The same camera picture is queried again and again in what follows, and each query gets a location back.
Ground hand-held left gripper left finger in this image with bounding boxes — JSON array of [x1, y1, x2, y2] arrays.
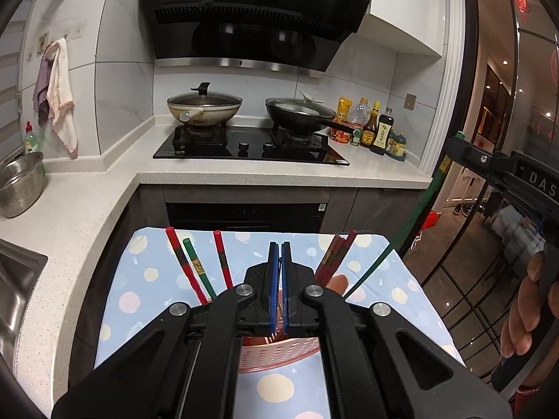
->
[[51, 242, 280, 419]]

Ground dish soap bottle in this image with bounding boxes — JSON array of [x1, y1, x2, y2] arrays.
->
[[24, 121, 40, 154]]

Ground blue printed tablecloth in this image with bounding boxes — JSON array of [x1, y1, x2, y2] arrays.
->
[[94, 226, 466, 419]]

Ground bright red chopstick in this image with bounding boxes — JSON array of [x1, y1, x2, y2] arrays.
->
[[212, 230, 234, 291]]

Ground dark soy sauce bottle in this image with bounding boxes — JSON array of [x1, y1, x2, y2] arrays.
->
[[370, 107, 396, 156]]

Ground glass door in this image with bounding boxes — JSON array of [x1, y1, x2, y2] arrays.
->
[[411, 0, 559, 380]]

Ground black frying pan with lid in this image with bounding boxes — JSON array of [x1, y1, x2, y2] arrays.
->
[[265, 91, 364, 137]]

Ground cream hanging towel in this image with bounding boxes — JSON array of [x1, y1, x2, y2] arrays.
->
[[46, 38, 79, 160]]

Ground stainless steel sink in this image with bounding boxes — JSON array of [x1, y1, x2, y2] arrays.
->
[[0, 238, 49, 359]]

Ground beige wok with lid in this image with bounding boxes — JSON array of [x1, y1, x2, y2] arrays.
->
[[167, 82, 244, 129]]

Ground green chopstick gold band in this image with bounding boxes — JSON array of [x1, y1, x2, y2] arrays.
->
[[182, 238, 218, 300]]

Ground black gas stove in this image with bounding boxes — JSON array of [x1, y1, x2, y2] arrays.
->
[[153, 124, 350, 167]]

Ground yellow seasoning packet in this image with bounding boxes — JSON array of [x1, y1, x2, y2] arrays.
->
[[334, 97, 353, 144]]

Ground person's right hand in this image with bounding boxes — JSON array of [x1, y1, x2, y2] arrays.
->
[[500, 251, 553, 359]]

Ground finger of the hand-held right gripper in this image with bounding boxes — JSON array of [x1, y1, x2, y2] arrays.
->
[[444, 136, 520, 189]]

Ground clear oil bottle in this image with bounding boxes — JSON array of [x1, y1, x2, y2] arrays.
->
[[349, 98, 371, 132]]

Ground pink perforated plastic basket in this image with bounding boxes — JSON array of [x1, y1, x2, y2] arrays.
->
[[192, 288, 322, 374]]

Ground purple hanging towel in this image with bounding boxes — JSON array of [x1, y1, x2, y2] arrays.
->
[[34, 50, 55, 127]]

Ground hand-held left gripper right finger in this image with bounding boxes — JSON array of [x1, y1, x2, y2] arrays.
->
[[283, 242, 511, 419]]

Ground small seasoning jars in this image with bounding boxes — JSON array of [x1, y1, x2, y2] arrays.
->
[[389, 131, 408, 161]]

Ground white upper cabinet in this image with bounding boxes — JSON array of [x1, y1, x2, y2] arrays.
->
[[367, 0, 447, 58]]

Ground black range hood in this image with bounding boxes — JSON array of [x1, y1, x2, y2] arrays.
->
[[140, 0, 375, 80]]

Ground metal colander bowl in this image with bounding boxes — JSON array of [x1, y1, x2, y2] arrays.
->
[[0, 152, 45, 219]]

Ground black built-in appliance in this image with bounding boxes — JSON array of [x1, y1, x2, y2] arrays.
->
[[165, 202, 329, 233]]

